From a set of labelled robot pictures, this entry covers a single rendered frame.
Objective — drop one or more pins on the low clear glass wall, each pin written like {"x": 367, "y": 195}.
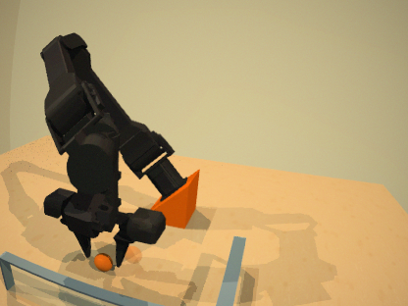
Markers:
{"x": 44, "y": 292}

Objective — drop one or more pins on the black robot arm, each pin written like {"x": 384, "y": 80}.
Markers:
{"x": 93, "y": 141}

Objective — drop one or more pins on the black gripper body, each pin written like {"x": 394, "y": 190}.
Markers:
{"x": 143, "y": 225}

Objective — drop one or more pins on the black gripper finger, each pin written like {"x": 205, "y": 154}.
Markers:
{"x": 122, "y": 242}
{"x": 83, "y": 240}

